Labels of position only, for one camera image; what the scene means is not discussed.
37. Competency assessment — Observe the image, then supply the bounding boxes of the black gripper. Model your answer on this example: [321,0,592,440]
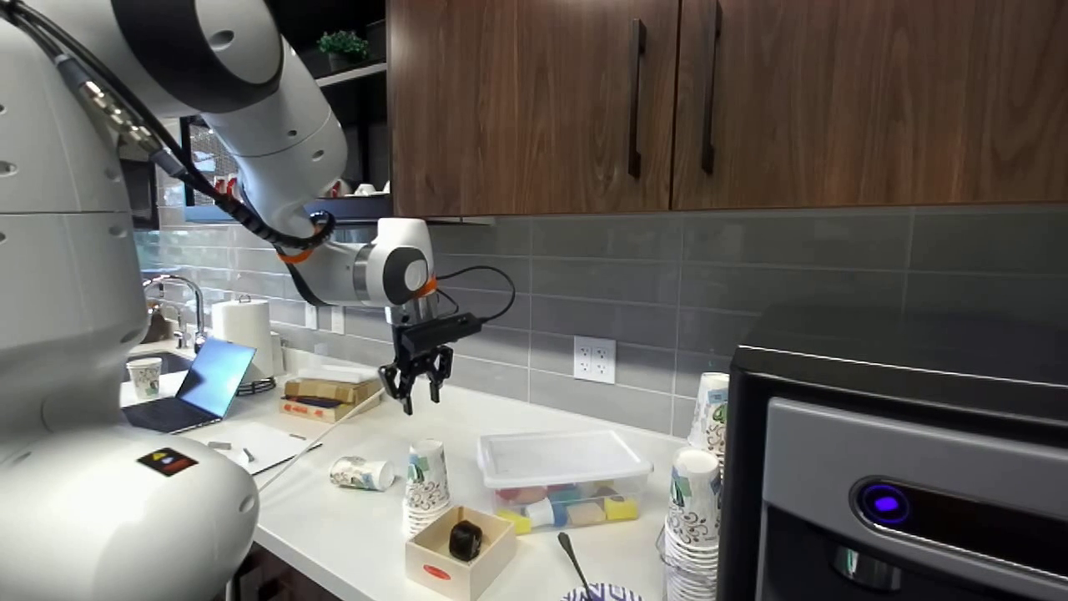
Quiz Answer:
[380,338,459,418]

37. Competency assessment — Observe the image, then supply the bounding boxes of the patterned paper cups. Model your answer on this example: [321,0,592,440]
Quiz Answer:
[403,438,455,492]

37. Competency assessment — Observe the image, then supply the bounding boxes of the patterned paper cup pile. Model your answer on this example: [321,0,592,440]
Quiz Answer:
[661,446,728,601]

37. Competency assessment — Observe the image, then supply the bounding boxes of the upright patterned paper cup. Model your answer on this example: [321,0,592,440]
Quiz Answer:
[401,479,455,541]

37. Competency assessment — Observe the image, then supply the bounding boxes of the clear plastic lidded container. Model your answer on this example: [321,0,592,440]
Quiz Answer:
[475,428,654,533]

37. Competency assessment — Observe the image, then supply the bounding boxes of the small black object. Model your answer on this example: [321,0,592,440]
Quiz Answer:
[446,519,489,564]

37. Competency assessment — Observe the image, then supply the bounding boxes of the white paper sheet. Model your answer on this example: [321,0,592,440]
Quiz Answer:
[204,418,327,480]

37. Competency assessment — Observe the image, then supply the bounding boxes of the white paper towel roll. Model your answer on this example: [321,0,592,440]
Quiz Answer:
[210,296,281,387]

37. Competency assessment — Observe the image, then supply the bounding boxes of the wooden box with red mark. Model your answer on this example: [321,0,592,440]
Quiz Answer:
[401,504,521,601]

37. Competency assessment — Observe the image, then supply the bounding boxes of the blue laptop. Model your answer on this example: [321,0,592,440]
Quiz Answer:
[124,338,259,435]

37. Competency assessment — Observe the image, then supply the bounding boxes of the metal spoon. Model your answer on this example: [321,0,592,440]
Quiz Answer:
[555,529,598,598]

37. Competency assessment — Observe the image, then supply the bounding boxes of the metal faucet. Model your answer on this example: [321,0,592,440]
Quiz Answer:
[147,270,210,349]

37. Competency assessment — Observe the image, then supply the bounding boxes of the red yellow robot sticker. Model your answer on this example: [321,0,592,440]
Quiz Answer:
[135,445,200,480]

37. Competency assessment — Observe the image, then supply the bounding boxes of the blue patterned paper bowl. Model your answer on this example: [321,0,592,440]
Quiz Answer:
[560,579,647,601]

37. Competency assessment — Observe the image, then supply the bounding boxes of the small white paper cup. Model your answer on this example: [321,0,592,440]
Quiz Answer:
[124,354,166,402]

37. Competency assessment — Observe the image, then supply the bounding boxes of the tall paper cup stack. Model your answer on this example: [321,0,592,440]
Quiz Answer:
[683,372,736,456]

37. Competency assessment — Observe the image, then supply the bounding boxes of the brown wooden cabinet door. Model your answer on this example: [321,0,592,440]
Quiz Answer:
[383,0,682,220]
[671,0,1068,214]

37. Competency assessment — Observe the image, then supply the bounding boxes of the green plant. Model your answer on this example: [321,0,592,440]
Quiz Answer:
[313,27,378,71]

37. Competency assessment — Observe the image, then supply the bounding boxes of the black coffee machine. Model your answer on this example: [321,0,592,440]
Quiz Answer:
[713,341,1068,601]

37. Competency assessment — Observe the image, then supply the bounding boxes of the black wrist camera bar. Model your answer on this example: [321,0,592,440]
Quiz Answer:
[396,315,489,349]

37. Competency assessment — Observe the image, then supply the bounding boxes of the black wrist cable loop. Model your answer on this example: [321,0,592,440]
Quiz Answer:
[426,260,521,335]

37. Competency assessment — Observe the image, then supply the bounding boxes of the white cable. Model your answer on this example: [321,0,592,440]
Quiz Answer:
[247,440,327,480]

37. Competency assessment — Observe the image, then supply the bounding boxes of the blue wall shelf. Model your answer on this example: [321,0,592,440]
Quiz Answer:
[297,195,393,228]

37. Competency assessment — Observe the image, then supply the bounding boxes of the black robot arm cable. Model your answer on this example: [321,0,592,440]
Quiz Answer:
[0,2,342,253]

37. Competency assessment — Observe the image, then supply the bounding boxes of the black cabinet handle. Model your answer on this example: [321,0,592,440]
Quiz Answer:
[699,2,726,176]
[625,19,651,180]

